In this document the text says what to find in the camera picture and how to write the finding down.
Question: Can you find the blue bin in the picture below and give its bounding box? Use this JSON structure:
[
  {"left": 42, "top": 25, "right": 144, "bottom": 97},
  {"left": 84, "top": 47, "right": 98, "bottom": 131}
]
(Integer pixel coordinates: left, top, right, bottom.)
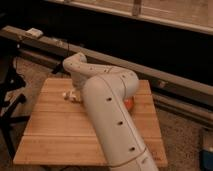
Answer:
[{"left": 199, "top": 129, "right": 213, "bottom": 171}]

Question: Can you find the long wooden beam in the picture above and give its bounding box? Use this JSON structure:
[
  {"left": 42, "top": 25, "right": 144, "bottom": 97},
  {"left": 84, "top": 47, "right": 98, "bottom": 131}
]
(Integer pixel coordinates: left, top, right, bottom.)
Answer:
[{"left": 0, "top": 25, "right": 213, "bottom": 118}]

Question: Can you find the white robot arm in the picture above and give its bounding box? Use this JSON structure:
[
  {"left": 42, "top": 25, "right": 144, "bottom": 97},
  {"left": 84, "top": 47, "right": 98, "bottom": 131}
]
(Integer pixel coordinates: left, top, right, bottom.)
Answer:
[{"left": 62, "top": 53, "right": 159, "bottom": 171}]

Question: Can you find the small white box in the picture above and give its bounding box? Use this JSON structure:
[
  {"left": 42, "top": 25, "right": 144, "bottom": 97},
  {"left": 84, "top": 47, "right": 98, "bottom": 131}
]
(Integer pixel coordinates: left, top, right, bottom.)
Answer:
[{"left": 26, "top": 28, "right": 43, "bottom": 38}]

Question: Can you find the orange ceramic bowl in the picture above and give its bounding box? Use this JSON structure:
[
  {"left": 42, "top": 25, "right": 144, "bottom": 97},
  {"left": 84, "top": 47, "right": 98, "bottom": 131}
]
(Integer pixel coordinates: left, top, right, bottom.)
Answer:
[{"left": 124, "top": 97, "right": 134, "bottom": 111}]

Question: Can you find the wooden table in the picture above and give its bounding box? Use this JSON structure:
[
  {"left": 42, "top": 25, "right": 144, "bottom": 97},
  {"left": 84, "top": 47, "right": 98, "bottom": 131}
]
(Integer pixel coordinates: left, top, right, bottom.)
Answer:
[{"left": 13, "top": 78, "right": 168, "bottom": 167}]

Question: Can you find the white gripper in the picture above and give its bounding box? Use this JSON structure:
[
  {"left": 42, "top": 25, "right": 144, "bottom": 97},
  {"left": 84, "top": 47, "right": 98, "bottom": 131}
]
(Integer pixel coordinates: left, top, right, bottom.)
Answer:
[{"left": 67, "top": 80, "right": 86, "bottom": 103}]

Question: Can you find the black tripod stand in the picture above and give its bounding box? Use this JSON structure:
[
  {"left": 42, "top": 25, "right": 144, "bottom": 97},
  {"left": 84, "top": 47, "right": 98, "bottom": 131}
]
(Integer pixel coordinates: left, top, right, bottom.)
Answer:
[{"left": 0, "top": 49, "right": 31, "bottom": 160}]

